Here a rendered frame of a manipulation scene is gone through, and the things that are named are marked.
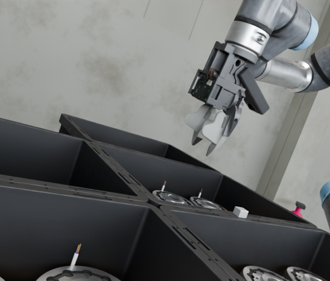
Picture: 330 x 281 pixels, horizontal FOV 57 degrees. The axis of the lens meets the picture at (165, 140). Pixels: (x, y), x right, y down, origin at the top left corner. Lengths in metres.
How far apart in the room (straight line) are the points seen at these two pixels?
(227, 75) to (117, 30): 1.77
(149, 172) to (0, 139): 0.31
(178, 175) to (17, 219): 0.50
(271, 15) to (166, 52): 1.87
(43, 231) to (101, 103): 2.00
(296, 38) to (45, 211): 0.57
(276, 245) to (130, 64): 1.94
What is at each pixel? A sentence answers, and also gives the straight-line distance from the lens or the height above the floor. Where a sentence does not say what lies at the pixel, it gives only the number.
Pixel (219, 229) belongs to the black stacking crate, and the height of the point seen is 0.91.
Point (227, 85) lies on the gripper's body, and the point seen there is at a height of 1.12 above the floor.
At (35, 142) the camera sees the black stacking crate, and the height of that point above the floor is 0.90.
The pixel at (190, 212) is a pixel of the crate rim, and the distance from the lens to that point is 0.42.
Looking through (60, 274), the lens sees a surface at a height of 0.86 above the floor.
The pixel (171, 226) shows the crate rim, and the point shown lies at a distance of 0.35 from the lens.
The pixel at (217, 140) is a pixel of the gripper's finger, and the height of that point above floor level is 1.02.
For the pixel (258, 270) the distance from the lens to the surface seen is 0.54.
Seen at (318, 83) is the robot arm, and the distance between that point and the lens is 1.05.
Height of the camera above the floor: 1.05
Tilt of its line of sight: 6 degrees down
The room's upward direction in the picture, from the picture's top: 20 degrees clockwise
